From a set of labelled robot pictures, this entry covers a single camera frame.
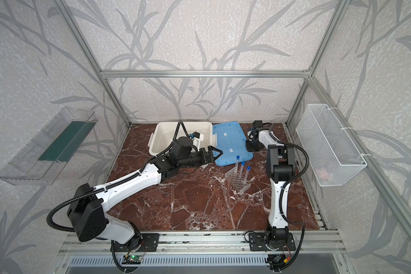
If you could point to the clear acrylic test tube rack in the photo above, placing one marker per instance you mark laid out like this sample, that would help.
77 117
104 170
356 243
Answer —
236 183

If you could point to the white wire mesh basket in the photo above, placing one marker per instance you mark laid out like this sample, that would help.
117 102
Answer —
333 156

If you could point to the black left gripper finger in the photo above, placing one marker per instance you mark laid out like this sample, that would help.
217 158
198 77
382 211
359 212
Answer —
217 159
214 151

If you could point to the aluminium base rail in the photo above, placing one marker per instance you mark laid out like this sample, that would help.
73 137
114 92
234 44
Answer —
208 242

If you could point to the blue plastic bin lid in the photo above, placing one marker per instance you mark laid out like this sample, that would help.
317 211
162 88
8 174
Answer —
231 140

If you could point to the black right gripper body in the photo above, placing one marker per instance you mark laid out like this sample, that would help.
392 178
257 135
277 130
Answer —
254 144

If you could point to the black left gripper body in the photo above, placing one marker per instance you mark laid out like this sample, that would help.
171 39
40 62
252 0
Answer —
205 156

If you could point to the clear acrylic wall shelf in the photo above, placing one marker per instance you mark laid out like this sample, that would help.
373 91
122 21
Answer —
41 161

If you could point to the blue capped test tube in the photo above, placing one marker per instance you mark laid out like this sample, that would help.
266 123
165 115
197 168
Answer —
237 165
246 174
241 169

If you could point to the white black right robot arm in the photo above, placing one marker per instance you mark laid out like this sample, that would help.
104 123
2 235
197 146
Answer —
280 168

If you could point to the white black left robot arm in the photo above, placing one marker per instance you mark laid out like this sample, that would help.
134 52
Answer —
89 212

